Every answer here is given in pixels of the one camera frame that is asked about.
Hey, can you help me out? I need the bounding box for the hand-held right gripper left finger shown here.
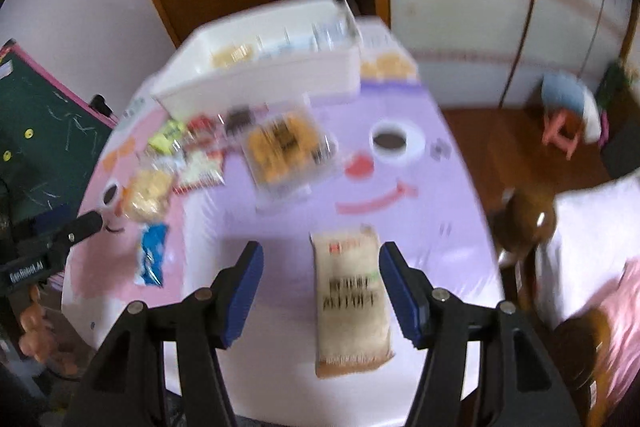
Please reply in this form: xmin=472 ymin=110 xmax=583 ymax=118
xmin=62 ymin=241 xmax=265 ymax=427

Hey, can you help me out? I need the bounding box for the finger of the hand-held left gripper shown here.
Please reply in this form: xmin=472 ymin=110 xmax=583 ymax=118
xmin=47 ymin=211 xmax=106 ymax=253

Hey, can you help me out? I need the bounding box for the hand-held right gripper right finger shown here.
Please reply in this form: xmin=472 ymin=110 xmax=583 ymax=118
xmin=378 ymin=241 xmax=583 ymax=427

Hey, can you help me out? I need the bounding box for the beige snack packet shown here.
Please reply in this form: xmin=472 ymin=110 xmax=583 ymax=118
xmin=310 ymin=226 xmax=396 ymax=379

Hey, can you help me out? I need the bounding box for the dark brown snack packet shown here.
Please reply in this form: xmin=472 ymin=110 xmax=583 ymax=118
xmin=225 ymin=106 xmax=257 ymax=136

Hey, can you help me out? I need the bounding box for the white plastic bin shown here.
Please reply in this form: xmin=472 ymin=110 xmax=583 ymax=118
xmin=150 ymin=0 xmax=363 ymax=118

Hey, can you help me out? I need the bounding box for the person's left hand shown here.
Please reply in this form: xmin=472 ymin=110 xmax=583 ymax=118
xmin=20 ymin=284 xmax=76 ymax=373

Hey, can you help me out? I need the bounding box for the clear bag of round crackers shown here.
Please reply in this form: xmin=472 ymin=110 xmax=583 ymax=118
xmin=121 ymin=166 xmax=174 ymax=224

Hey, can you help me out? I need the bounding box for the blue snack packet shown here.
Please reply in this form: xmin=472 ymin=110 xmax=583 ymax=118
xmin=134 ymin=222 xmax=169 ymax=289

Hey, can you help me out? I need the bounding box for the black clip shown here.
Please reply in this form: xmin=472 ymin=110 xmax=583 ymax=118
xmin=89 ymin=93 xmax=115 ymax=118

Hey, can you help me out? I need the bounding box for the yellow-green snack packet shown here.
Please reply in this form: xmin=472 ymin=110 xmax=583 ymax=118
xmin=146 ymin=119 xmax=187 ymax=154

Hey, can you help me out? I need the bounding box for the red and white snack packet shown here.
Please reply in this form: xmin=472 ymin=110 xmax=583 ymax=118
xmin=174 ymin=151 xmax=227 ymax=194

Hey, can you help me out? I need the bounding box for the wooden chair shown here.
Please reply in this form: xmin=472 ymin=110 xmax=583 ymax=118
xmin=491 ymin=188 xmax=617 ymax=413

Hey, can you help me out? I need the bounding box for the clear tray of pastries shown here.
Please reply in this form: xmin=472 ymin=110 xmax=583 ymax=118
xmin=241 ymin=103 xmax=342 ymax=204

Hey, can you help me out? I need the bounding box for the white bedding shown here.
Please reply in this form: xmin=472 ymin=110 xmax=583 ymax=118
xmin=537 ymin=176 xmax=640 ymax=325

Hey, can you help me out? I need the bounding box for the pink blanket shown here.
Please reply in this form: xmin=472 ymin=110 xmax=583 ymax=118
xmin=592 ymin=257 xmax=640 ymax=410

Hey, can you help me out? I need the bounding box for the yellow cracker packet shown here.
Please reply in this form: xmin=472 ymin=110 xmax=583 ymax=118
xmin=359 ymin=51 xmax=420 ymax=84

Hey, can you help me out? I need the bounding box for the pink plastic stool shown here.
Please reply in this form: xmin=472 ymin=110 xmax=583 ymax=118
xmin=541 ymin=108 xmax=587 ymax=161

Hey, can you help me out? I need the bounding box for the pile of snack packets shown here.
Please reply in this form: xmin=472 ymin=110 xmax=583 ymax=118
xmin=210 ymin=19 xmax=353 ymax=68

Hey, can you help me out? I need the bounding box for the small pink stool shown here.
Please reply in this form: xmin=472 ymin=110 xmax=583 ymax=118
xmin=541 ymin=71 xmax=602 ymax=144

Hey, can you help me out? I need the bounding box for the green chalkboard with pink frame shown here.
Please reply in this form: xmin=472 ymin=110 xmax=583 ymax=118
xmin=0 ymin=38 xmax=119 ymax=220

